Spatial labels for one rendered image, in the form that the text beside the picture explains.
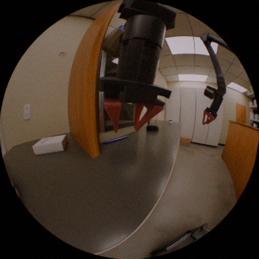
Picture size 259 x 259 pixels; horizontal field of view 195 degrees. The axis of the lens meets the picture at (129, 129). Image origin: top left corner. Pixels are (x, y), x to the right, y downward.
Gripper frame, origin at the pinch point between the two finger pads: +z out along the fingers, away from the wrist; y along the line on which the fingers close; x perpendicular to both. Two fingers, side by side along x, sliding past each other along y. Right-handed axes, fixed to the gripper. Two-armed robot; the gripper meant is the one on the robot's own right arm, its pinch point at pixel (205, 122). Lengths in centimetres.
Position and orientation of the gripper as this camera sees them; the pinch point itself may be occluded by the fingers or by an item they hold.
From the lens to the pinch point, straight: 56.7
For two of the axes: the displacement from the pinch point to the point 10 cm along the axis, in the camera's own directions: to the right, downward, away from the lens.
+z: -1.5, 7.5, 6.4
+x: 3.0, 6.5, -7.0
